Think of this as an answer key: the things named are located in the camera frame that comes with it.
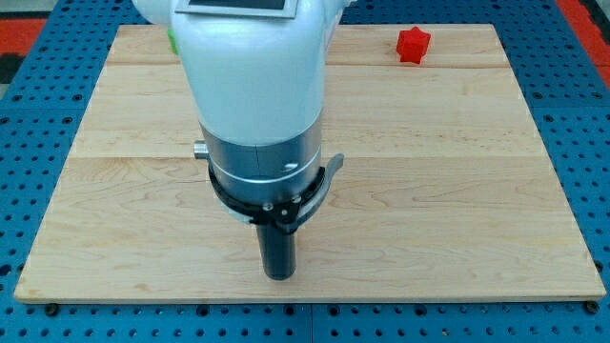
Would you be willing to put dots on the red star block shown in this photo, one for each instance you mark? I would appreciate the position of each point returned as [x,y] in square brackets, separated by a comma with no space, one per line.
[412,45]

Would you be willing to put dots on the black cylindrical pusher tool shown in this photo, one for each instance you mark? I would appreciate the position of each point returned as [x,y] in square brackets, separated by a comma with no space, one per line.
[277,250]

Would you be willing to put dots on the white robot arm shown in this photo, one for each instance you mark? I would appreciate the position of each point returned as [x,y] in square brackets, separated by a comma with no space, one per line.
[256,70]

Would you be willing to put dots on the green star block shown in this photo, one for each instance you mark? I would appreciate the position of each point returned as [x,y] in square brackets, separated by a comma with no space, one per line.
[172,41]

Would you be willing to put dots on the light wooden board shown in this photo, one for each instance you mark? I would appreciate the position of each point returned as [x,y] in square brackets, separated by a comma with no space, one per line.
[447,193]

